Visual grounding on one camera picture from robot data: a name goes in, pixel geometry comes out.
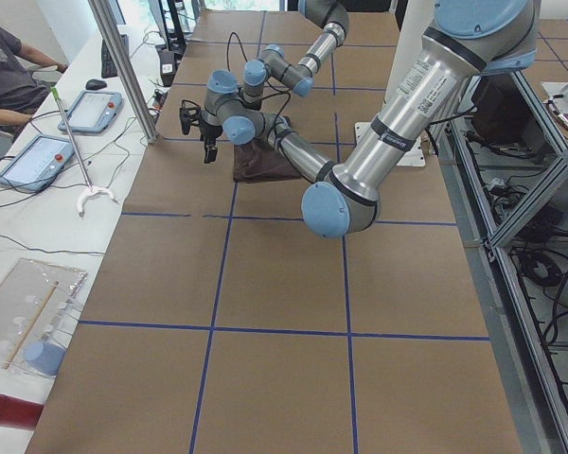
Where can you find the aluminium frame rack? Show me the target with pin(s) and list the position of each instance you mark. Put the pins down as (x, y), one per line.
(505, 162)

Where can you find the black keyboard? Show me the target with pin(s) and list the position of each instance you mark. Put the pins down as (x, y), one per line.
(108, 68)

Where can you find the blue teach pendant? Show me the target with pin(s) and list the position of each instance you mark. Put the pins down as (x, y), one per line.
(38, 164)
(93, 111)

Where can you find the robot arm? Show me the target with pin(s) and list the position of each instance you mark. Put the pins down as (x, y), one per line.
(465, 39)
(297, 76)

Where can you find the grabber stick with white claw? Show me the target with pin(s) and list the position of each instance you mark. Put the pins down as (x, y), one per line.
(91, 190)

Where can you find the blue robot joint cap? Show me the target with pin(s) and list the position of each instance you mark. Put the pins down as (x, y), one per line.
(44, 356)

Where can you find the black computer mouse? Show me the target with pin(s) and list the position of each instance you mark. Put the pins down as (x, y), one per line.
(95, 84)

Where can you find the far blue teach pendant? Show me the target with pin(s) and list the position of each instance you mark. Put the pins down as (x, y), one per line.
(93, 111)

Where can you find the clear plastic bag with stick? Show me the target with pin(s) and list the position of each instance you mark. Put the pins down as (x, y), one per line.
(38, 302)

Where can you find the near blue teach pendant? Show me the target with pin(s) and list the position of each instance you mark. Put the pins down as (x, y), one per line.
(38, 164)

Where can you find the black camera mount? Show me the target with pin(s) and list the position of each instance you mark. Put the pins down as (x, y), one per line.
(190, 114)

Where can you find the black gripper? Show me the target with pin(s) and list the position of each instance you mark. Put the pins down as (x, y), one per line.
(210, 131)

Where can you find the red cylinder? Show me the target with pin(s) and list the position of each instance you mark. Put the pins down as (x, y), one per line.
(19, 413)

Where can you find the aluminium frame post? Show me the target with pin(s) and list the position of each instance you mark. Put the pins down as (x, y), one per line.
(110, 34)

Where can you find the seated person in grey shirt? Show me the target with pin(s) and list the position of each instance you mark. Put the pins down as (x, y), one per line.
(20, 94)

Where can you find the dark brown t-shirt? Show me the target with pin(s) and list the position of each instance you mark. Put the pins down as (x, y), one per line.
(258, 162)

